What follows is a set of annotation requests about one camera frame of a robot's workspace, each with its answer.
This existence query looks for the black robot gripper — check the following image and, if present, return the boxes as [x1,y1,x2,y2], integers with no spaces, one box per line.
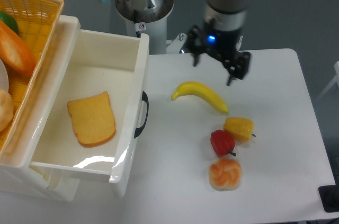
[183,24,251,86]

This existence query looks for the orange toast bread slice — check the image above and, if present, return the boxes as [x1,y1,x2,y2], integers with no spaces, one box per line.
[67,91,116,147]

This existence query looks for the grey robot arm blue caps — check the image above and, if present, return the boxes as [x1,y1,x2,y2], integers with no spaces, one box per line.
[99,0,251,82]

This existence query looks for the knotted bread roll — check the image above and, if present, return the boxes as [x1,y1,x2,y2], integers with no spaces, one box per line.
[209,158,243,191]

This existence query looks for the open upper white drawer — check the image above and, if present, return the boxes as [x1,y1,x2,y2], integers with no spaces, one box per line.
[31,30,149,201]

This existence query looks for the orange baguette bread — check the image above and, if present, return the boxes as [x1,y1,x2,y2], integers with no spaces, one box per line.
[1,21,37,76]

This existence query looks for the white drawer cabinet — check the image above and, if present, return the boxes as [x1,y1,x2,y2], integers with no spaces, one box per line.
[1,15,81,201]

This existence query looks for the yellow banana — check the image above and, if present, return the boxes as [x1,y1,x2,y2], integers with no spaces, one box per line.
[171,81,229,114]

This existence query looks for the yellow bell pepper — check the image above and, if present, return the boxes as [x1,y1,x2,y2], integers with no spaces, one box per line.
[223,117,255,142]

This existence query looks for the red bell pepper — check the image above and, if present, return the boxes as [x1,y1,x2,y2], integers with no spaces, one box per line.
[210,130,236,157]

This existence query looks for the black device at table edge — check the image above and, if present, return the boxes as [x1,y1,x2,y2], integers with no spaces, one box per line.
[318,185,338,213]

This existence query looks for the yellow woven basket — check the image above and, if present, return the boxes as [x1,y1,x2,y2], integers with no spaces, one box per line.
[1,0,64,153]

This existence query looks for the green pepper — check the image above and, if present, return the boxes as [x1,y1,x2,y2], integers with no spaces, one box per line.
[0,11,19,35]

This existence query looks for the round beige bun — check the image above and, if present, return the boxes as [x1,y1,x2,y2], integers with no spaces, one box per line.
[0,88,14,131]

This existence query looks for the white metal mounting bracket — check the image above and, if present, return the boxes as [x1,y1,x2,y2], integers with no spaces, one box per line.
[166,33,187,54]

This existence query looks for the black drawer handle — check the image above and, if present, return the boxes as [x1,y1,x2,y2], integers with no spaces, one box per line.
[134,91,149,138]

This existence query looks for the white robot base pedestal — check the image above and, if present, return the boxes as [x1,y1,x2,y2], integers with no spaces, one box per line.
[115,0,174,55]

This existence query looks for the white frame at right edge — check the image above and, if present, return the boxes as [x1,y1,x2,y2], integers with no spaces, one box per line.
[316,61,339,100]

